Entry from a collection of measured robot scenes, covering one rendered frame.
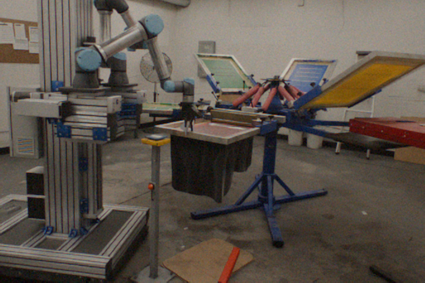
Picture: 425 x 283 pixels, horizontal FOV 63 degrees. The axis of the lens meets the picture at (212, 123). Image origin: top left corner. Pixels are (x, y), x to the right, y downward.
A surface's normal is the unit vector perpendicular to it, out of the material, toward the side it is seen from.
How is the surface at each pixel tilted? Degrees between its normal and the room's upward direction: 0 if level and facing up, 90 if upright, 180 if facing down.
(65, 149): 90
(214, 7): 90
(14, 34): 90
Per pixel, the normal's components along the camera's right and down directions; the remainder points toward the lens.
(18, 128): -0.13, 0.16
